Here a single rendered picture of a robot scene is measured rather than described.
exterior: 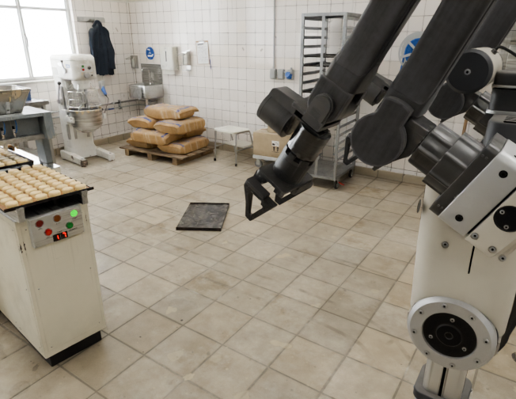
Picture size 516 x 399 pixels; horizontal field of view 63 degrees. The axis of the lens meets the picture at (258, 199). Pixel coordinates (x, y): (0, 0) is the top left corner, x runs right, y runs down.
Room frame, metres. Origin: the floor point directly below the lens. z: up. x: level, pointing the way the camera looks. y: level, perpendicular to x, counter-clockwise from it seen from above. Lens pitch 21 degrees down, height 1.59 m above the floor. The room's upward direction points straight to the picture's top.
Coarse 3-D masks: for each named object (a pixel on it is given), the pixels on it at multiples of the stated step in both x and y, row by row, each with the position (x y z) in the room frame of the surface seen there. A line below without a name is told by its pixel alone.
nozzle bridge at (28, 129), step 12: (24, 108) 2.62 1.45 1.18; (36, 108) 2.62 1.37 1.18; (0, 120) 2.31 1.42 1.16; (12, 120) 2.43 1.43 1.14; (24, 120) 2.48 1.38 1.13; (36, 120) 2.53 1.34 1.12; (48, 120) 2.50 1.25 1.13; (24, 132) 2.47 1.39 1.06; (36, 132) 2.52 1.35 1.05; (48, 132) 2.49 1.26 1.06; (0, 144) 2.32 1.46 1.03; (36, 144) 2.63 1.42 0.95; (48, 144) 2.59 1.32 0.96; (48, 156) 2.58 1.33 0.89
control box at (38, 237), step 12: (36, 216) 1.73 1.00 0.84; (48, 216) 1.75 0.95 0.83; (60, 216) 1.79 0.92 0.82; (72, 216) 1.83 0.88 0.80; (36, 228) 1.71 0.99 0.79; (48, 228) 1.74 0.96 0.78; (60, 228) 1.78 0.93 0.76; (72, 228) 1.82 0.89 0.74; (84, 228) 1.87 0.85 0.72; (36, 240) 1.70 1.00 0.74; (48, 240) 1.74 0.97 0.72
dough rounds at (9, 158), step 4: (0, 148) 2.65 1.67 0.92; (0, 152) 2.55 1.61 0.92; (4, 152) 2.55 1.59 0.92; (8, 152) 2.55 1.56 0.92; (0, 156) 2.46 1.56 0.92; (4, 156) 2.46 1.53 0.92; (8, 156) 2.47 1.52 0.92; (12, 156) 2.46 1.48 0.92; (16, 156) 2.46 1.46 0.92; (0, 160) 2.39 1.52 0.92; (4, 160) 2.37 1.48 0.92; (8, 160) 2.37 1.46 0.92; (12, 160) 2.44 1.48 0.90; (16, 160) 2.40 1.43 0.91; (20, 160) 2.37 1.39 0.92; (24, 160) 2.37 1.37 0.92; (0, 164) 2.29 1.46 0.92; (4, 164) 2.35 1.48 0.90; (8, 164) 2.31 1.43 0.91; (12, 164) 2.32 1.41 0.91
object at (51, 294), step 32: (0, 224) 1.80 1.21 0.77; (0, 256) 1.89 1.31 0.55; (32, 256) 1.70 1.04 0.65; (64, 256) 1.81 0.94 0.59; (0, 288) 1.99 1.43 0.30; (32, 288) 1.68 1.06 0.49; (64, 288) 1.78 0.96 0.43; (96, 288) 1.90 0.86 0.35; (32, 320) 1.70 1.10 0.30; (64, 320) 1.76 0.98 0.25; (96, 320) 1.88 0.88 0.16; (64, 352) 1.77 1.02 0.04
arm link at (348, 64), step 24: (384, 0) 0.61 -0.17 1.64; (408, 0) 0.60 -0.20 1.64; (360, 24) 0.63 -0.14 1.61; (384, 24) 0.61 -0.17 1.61; (360, 48) 0.63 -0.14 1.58; (384, 48) 0.62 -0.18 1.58; (336, 72) 0.64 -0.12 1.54; (360, 72) 0.62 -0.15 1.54; (312, 96) 0.66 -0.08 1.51; (336, 96) 0.63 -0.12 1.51; (360, 96) 0.67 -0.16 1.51
